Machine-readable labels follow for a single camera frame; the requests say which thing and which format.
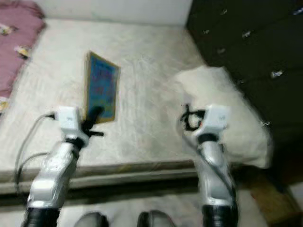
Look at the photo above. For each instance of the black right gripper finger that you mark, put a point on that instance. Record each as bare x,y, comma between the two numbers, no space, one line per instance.
185,116

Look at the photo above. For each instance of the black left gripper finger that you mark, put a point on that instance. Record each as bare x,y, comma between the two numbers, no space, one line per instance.
93,116

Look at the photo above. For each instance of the colourful yellow-edged book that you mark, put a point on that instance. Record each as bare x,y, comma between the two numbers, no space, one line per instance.
102,85

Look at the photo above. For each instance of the white pillow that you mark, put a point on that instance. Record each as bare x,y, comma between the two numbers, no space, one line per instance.
218,87

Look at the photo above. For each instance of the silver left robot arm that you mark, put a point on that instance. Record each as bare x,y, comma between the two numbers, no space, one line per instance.
57,175

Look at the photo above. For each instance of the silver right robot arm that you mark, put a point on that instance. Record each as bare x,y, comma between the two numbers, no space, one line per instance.
215,175

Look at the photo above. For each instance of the beige quilted mattress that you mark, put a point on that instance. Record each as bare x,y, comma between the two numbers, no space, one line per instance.
57,71

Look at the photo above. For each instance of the robot left leg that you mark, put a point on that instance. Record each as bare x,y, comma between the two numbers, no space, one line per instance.
90,221

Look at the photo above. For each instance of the robot leg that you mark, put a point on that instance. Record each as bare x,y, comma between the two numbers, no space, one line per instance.
90,221
156,220

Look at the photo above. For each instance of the black drawer cabinet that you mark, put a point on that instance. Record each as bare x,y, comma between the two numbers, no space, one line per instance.
255,38

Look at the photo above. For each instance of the robot right leg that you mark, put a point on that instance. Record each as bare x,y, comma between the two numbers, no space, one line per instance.
156,220

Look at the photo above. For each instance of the pink cartoon print quilt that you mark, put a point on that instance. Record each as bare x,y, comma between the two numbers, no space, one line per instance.
16,38

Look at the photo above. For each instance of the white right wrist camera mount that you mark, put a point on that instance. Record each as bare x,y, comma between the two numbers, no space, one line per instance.
215,118

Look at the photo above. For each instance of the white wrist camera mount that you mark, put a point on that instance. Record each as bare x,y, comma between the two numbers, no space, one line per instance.
67,118
215,118

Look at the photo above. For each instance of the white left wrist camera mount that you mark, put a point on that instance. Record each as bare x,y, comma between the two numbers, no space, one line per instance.
67,118

